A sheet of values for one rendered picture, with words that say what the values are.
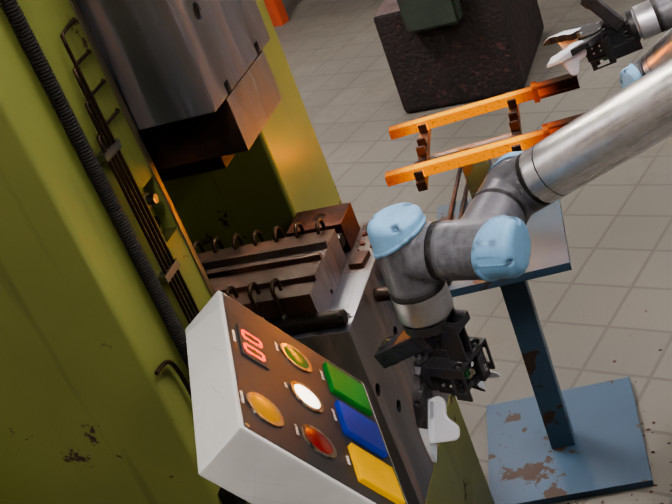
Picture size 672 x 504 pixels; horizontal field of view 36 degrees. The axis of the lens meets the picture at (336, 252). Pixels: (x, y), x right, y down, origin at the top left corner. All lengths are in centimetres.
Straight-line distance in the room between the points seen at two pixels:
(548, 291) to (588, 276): 14
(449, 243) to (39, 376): 75
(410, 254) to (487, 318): 210
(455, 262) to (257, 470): 34
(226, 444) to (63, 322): 48
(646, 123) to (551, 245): 113
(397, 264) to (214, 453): 32
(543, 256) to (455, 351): 96
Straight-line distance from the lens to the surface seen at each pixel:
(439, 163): 220
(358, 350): 184
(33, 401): 175
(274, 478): 124
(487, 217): 126
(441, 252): 125
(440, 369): 137
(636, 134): 124
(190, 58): 161
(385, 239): 127
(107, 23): 164
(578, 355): 310
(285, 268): 192
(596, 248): 355
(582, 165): 127
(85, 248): 152
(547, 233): 238
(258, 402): 126
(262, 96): 180
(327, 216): 206
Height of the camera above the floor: 187
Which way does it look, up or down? 27 degrees down
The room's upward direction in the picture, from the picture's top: 22 degrees counter-clockwise
